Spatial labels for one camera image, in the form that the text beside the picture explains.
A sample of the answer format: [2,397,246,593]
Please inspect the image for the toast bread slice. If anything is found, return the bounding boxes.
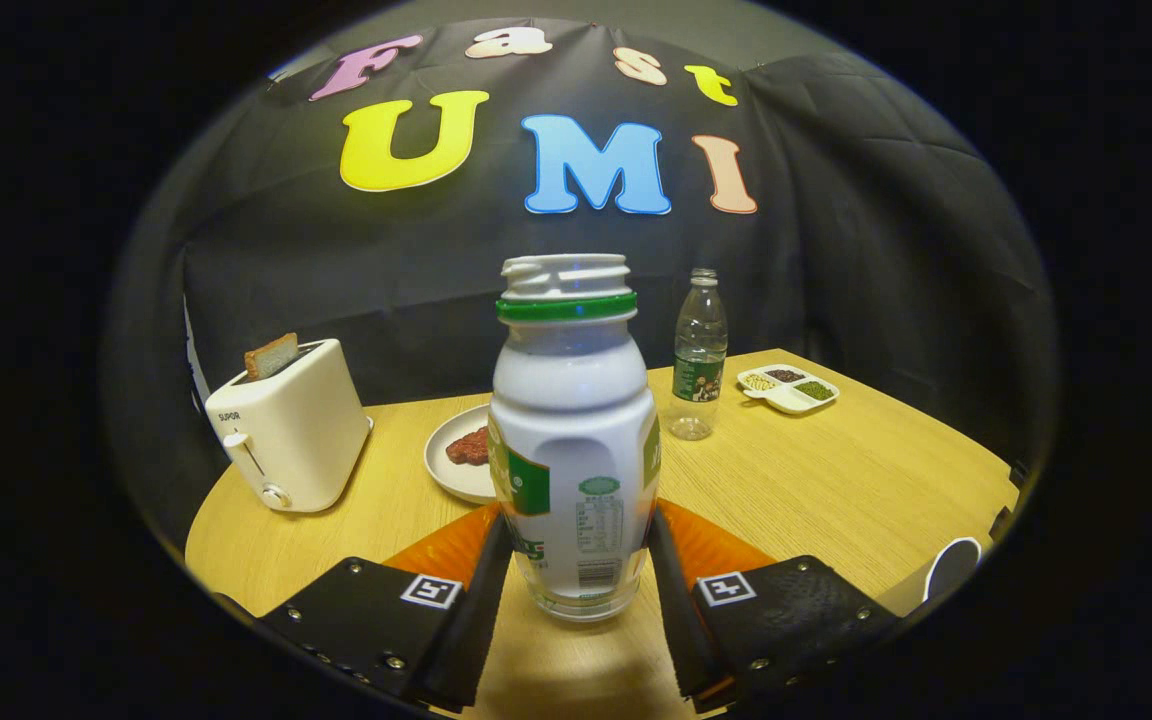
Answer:
[243,333,300,382]

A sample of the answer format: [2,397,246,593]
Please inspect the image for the white cup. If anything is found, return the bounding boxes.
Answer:
[876,537,983,618]

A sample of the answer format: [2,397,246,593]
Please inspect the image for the white divided snack tray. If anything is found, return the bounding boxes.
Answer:
[736,364,841,416]

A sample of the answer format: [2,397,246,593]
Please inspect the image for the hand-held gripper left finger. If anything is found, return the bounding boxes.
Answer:
[258,499,515,715]

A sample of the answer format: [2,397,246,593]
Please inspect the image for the white toaster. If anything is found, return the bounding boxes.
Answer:
[204,338,375,514]

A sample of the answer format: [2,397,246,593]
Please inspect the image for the clear plastic water bottle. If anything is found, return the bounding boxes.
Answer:
[669,268,729,442]

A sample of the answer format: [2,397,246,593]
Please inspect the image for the round beige plate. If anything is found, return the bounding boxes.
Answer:
[423,403,499,505]

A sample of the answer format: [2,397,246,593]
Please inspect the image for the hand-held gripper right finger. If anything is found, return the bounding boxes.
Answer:
[646,497,907,715]

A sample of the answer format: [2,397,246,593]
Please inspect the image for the brown meat slice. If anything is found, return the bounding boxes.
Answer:
[445,426,490,467]

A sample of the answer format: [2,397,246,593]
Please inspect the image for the wooden table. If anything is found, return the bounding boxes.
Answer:
[184,348,1022,720]

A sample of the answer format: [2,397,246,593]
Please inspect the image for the white juice bottle green label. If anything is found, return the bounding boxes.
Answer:
[486,253,661,624]

